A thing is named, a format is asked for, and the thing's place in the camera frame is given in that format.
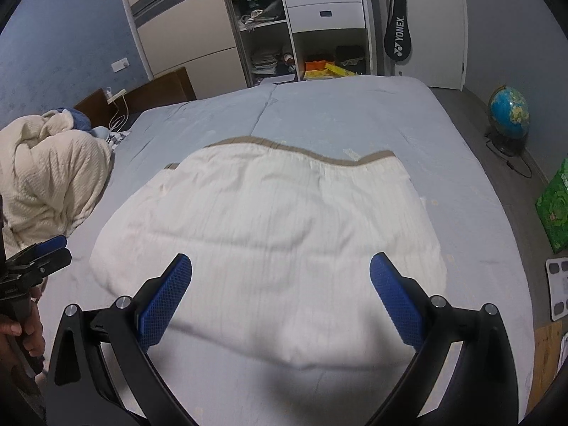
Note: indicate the black racket bag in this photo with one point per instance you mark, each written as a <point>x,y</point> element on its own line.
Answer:
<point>397,35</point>

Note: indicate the stack of books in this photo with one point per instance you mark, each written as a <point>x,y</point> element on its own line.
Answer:
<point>266,62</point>

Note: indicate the cream fleece blanket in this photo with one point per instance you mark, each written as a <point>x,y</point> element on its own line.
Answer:
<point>53,173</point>

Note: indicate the bed with light blue sheet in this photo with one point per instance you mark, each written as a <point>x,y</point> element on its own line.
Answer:
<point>355,111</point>

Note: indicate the white bathroom scale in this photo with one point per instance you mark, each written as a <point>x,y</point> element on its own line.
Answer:
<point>557,288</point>

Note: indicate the yellow box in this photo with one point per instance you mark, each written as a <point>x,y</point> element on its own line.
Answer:
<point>339,70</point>

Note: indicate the brown cardboard sheet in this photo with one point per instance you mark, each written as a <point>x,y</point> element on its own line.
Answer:
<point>543,355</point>

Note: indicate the white and grey wardrobe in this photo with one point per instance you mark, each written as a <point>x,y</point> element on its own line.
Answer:
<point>186,31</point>

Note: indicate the green printed shopping bag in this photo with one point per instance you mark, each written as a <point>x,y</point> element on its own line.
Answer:
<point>554,208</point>

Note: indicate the brown wooden headboard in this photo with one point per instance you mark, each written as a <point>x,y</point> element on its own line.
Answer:
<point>164,88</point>

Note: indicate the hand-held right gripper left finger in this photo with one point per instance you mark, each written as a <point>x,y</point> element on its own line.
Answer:
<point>166,301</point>

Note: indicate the white door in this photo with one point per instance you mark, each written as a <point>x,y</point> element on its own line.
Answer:
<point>439,22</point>

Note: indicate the orange box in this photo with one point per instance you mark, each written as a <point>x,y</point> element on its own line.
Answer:
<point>317,69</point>

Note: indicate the white wall socket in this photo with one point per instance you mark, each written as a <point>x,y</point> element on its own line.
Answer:
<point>120,64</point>

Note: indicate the white paper stack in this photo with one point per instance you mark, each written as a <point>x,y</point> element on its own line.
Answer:
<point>564,348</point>

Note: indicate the cream white puffer jacket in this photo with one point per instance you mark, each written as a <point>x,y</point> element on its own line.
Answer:
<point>266,230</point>

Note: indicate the blue cloth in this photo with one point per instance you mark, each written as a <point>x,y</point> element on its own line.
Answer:
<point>77,117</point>

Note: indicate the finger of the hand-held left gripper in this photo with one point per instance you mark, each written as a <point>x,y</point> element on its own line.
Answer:
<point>53,244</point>
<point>53,262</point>

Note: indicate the blue desk globe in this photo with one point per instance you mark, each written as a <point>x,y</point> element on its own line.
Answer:
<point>508,106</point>

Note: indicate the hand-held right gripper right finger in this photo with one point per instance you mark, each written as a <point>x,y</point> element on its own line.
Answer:
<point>397,306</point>

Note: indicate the white open shelf unit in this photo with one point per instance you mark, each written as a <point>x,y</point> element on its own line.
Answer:
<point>330,44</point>

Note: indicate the white power strip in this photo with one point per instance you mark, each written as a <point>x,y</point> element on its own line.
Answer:
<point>116,94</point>

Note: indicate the person's left hand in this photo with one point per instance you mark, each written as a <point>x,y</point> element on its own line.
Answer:
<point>35,337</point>

